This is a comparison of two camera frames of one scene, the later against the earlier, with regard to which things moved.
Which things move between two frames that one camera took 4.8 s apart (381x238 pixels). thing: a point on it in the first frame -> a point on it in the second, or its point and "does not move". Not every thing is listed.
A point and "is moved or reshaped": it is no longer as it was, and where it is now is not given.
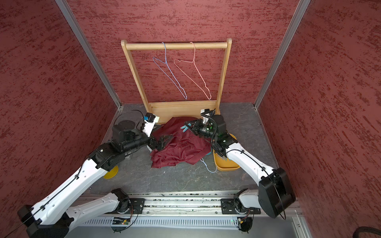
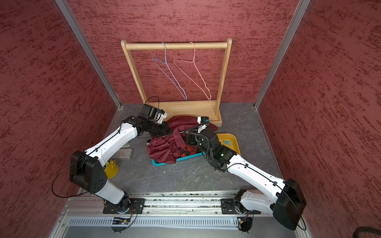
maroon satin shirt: (185, 147) is moved or reshaped
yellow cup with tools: (112, 173) does not move
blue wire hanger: (154, 58) does not move
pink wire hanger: (177, 60) does not move
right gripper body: (203, 129) -> (196, 139)
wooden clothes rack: (165, 111) does not move
